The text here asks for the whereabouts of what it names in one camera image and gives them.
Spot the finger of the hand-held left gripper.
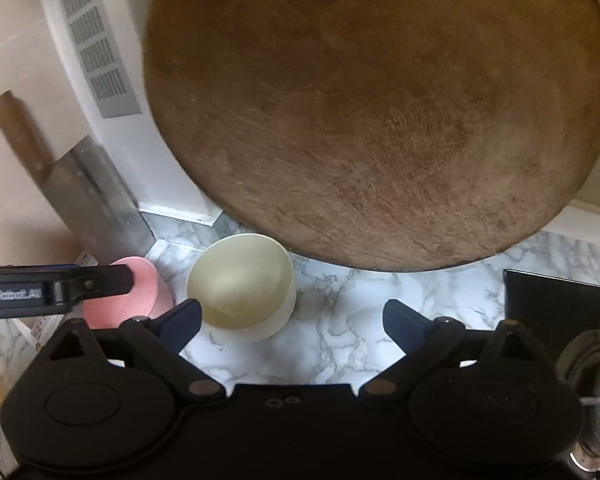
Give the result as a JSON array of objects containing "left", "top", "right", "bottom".
[{"left": 54, "top": 263, "right": 137, "bottom": 307}]

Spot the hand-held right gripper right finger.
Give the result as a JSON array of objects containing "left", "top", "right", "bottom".
[{"left": 359, "top": 298, "right": 547, "bottom": 403}]

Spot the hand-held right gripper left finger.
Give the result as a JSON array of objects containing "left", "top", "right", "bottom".
[{"left": 47, "top": 298, "right": 227, "bottom": 407}]

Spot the pink bowl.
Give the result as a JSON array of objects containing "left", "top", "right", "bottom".
[{"left": 82, "top": 255, "right": 175, "bottom": 322}]

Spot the cream bowl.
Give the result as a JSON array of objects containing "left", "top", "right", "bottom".
[{"left": 187, "top": 233, "right": 299, "bottom": 344}]

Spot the black gas stove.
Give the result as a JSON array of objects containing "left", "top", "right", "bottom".
[{"left": 502, "top": 268, "right": 600, "bottom": 467}]

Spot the black burner grate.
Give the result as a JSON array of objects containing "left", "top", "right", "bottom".
[{"left": 556, "top": 320, "right": 600, "bottom": 467}]

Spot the round wooden cutting board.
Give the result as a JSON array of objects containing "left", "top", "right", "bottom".
[{"left": 143, "top": 0, "right": 600, "bottom": 272}]

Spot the silver vent grille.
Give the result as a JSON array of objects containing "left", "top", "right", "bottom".
[{"left": 51, "top": 0, "right": 144, "bottom": 120}]

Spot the cleaver with wooden handle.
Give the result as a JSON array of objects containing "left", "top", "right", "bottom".
[{"left": 0, "top": 90, "right": 157, "bottom": 267}]

